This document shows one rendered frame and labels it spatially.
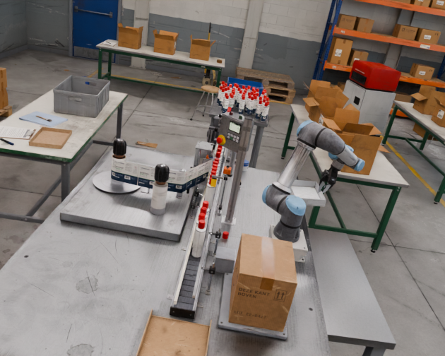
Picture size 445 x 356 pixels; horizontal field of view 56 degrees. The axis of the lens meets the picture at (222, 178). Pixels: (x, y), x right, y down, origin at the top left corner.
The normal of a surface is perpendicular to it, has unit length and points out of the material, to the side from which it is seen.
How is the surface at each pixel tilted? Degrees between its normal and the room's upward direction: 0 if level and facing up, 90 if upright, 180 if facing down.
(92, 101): 90
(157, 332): 0
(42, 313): 0
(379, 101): 90
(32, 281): 0
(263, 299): 90
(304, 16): 90
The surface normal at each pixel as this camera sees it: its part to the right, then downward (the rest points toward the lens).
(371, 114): 0.18, 0.45
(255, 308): -0.07, 0.42
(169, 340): 0.16, -0.89
